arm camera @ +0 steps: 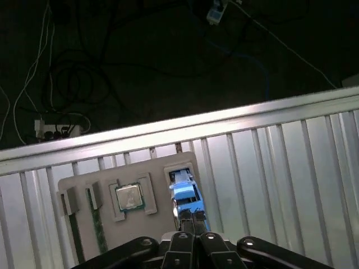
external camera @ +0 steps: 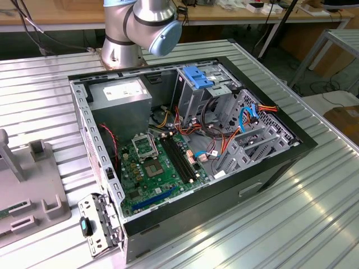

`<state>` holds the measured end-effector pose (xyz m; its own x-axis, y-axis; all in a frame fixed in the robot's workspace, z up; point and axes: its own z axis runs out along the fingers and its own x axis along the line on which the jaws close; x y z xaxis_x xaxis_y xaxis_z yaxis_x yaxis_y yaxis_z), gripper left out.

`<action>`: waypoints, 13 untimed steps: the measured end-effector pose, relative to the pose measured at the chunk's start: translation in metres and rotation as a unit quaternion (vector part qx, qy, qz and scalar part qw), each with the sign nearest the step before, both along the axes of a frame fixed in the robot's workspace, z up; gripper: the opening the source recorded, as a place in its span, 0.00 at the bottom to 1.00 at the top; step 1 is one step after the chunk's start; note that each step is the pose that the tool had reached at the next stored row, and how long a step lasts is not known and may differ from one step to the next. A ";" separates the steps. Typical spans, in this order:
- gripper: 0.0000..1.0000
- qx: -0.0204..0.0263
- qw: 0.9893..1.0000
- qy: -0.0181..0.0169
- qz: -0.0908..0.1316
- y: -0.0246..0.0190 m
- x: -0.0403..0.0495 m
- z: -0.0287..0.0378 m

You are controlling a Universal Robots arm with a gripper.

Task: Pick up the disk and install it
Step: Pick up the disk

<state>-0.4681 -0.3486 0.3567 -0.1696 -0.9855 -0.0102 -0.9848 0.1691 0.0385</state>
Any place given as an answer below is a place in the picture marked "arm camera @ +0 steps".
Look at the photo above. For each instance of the green RAM stick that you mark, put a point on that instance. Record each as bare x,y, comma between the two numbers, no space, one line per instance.
76,238
99,224

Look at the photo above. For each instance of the blue white power strip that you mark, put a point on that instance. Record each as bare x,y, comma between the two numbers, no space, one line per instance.
214,12

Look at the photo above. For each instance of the silver CPU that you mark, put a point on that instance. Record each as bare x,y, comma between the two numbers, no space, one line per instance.
130,196

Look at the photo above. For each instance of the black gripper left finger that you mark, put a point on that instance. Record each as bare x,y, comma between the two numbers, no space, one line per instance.
176,252

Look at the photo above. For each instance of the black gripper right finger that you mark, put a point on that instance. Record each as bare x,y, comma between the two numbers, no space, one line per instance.
216,252

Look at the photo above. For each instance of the hard disk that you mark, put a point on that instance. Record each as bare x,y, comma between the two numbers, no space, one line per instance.
185,193

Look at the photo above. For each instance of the white box on floor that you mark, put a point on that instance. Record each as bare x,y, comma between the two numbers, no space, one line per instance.
352,81

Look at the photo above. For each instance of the grey parts rack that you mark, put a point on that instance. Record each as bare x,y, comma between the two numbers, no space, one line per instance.
157,173

